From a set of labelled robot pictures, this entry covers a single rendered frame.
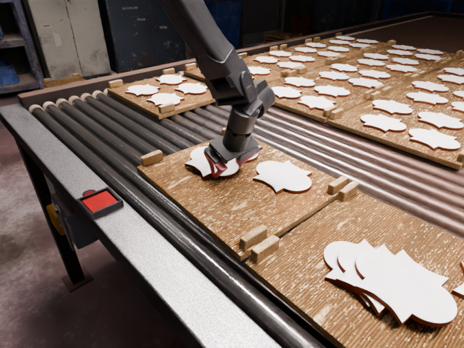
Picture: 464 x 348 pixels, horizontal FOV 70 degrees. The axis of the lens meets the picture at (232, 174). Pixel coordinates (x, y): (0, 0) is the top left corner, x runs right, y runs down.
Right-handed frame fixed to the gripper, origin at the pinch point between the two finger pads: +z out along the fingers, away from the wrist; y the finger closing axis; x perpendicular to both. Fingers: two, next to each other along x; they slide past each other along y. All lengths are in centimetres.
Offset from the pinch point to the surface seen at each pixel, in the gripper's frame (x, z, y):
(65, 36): -380, 194, -91
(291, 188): 15.1, -5.0, -5.9
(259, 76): -49, 25, -68
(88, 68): -363, 233, -108
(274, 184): 11.4, -3.6, -4.4
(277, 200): 15.3, -4.3, -1.1
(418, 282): 42.8, -18.7, 1.2
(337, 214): 26.3, -8.3, -7.1
